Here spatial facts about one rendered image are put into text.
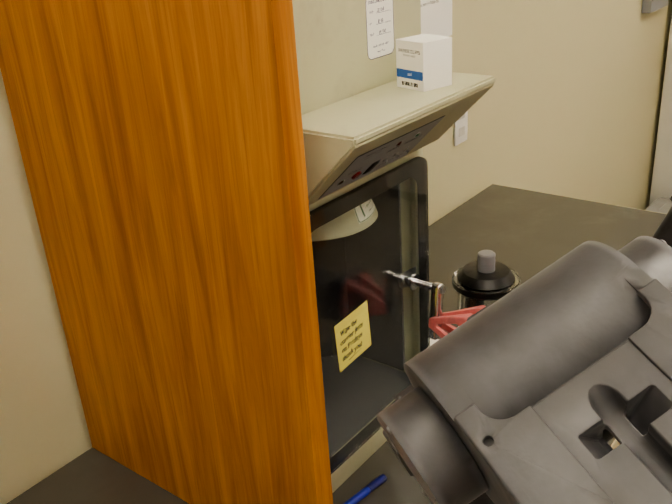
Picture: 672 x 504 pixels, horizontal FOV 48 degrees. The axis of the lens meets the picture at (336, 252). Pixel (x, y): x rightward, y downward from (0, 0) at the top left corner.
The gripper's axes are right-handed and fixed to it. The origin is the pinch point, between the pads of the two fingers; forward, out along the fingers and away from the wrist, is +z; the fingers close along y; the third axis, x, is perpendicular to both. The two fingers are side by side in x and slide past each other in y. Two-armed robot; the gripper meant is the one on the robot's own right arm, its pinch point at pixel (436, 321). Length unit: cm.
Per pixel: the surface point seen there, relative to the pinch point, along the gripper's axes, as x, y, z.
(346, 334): -2.6, 16.9, 4.4
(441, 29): -39, -81, 48
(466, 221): 10, -82, 39
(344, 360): 1.2, 17.3, 4.5
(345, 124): -33.1, 26.7, -2.2
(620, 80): -16, -229, 49
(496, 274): -4.9, -12.2, -3.4
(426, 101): -34.7, 14.5, -5.0
